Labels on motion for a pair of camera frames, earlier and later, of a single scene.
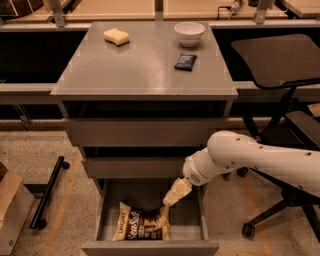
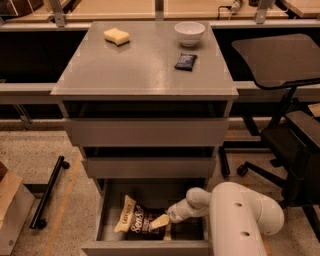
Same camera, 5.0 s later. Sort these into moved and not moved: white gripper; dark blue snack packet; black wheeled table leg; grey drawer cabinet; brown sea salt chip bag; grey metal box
Moved: white gripper; brown sea salt chip bag
Not moved: grey drawer cabinet; dark blue snack packet; black wheeled table leg; grey metal box
